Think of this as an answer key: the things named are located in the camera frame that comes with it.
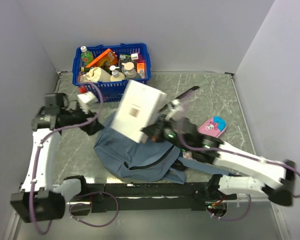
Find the black packaged item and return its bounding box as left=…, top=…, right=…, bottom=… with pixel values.
left=118, top=53, right=132, bottom=68

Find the blue student backpack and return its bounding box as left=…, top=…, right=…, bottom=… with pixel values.
left=94, top=113, right=234, bottom=184

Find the black backpack strap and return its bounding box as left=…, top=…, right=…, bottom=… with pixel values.
left=157, top=86, right=200, bottom=113

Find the cream pump bottle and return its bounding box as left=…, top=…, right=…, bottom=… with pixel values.
left=109, top=65, right=126, bottom=82

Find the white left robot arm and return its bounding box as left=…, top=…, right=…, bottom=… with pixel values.
left=10, top=91, right=103, bottom=223

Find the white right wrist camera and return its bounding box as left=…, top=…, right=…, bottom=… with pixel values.
left=165, top=98, right=184, bottom=121

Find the blue plastic shopping basket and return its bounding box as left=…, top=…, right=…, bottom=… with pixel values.
left=72, top=43, right=152, bottom=102

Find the floral Little Women book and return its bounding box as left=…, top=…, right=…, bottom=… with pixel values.
left=182, top=151, right=193, bottom=160

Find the pink orange bottle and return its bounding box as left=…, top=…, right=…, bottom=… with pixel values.
left=136, top=56, right=146, bottom=79

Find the white notebook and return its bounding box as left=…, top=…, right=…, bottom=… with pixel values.
left=111, top=79, right=167, bottom=143

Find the green drink bottle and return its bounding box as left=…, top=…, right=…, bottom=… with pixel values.
left=80, top=46, right=94, bottom=66

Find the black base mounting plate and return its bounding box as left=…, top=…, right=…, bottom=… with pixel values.
left=58, top=181, right=237, bottom=213

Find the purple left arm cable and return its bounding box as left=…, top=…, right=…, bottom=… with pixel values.
left=28, top=81, right=120, bottom=235

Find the pink cartoon pencil case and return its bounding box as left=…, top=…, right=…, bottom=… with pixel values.
left=198, top=116, right=227, bottom=138

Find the orange snack box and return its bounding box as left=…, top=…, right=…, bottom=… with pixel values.
left=86, top=48, right=119, bottom=69

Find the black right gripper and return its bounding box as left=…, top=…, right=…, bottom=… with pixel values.
left=142, top=114, right=192, bottom=153

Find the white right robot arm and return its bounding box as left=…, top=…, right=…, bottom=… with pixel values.
left=141, top=118, right=296, bottom=207

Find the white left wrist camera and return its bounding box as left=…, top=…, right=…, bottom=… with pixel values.
left=77, top=91, right=98, bottom=114

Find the aluminium front rail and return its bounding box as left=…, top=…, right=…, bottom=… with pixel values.
left=13, top=182, right=280, bottom=206

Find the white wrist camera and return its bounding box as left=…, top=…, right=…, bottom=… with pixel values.
left=165, top=98, right=184, bottom=121
left=77, top=91, right=98, bottom=114

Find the grey pump bottle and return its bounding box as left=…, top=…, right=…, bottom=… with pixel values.
left=121, top=61, right=141, bottom=80

